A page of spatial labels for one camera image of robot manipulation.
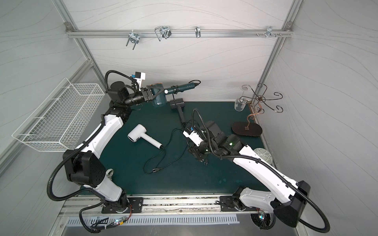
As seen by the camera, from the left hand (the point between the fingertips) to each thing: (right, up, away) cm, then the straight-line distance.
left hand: (162, 90), depth 70 cm
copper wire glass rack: (+50, -5, +11) cm, 52 cm away
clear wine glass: (+45, -4, +22) cm, 50 cm away
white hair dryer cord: (-5, -44, +16) cm, 47 cm away
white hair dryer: (-22, -23, +28) cm, 42 cm away
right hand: (+13, -28, -1) cm, 31 cm away
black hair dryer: (+4, -3, +45) cm, 45 cm away
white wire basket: (-49, -16, -2) cm, 52 cm away
